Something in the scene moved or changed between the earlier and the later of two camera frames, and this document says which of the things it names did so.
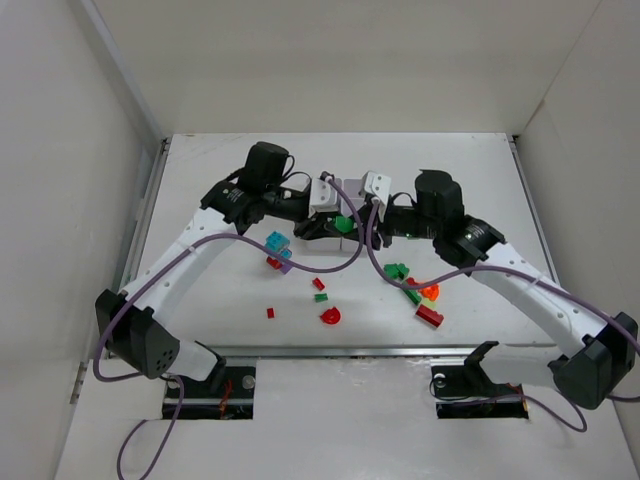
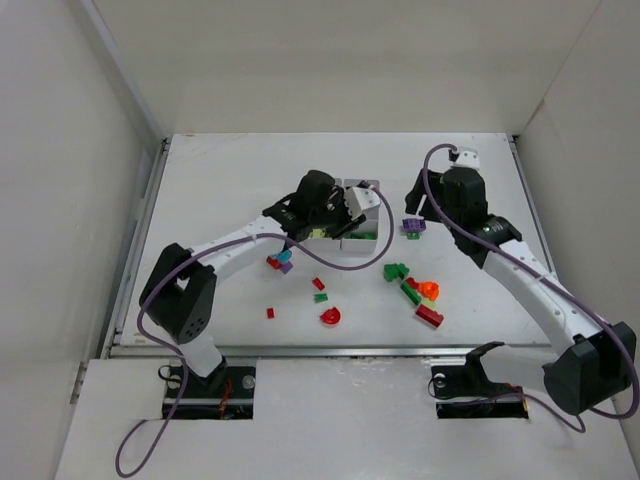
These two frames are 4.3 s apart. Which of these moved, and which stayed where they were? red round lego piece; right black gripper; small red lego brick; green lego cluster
Moved: right black gripper
Stayed: red round lego piece; green lego cluster; small red lego brick
